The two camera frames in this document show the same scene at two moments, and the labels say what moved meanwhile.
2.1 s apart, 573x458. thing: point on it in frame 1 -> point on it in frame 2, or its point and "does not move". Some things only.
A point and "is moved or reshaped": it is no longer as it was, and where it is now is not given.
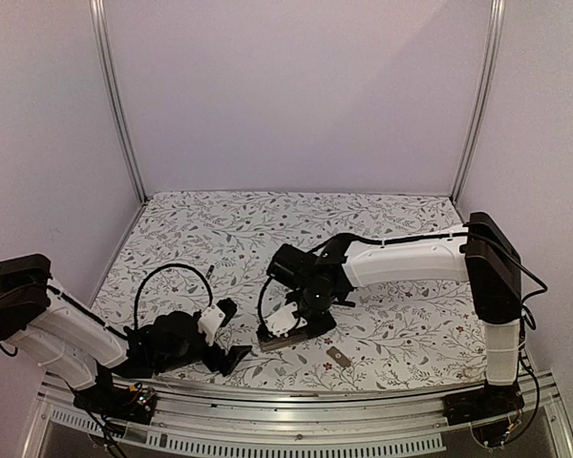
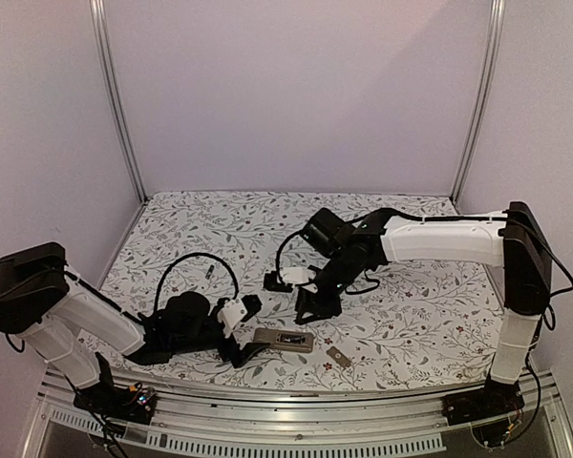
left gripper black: (230, 361) -> (244, 355)
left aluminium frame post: (98, 15) does not move
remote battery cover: (338, 356) does not move
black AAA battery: (209, 271) does not move
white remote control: (278, 343) is moved or reshaped
